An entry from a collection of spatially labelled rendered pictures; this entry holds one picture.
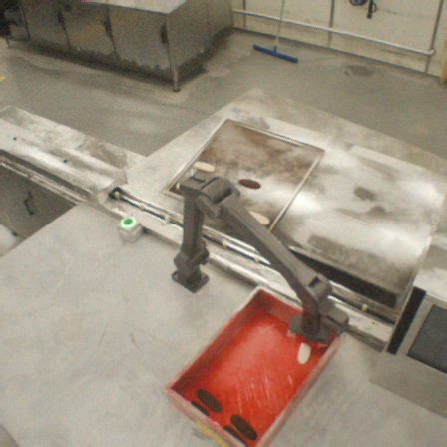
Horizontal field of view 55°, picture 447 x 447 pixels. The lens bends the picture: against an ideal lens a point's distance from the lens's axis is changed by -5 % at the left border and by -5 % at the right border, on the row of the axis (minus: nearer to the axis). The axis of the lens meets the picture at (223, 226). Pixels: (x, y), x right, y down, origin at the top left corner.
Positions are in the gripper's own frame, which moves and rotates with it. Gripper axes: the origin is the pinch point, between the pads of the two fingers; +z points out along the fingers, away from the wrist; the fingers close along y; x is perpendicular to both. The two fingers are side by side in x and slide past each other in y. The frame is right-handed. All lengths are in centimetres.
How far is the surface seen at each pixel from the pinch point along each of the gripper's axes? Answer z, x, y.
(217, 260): 4.2, 26.8, -38.1
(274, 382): 8.1, -11.7, -6.7
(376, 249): -0.5, 43.7, 17.0
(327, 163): -6, 82, -7
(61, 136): 9, 90, -149
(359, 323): 4.2, 13.9, 15.2
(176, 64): 59, 286, -169
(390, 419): 8.4, -14.4, 29.2
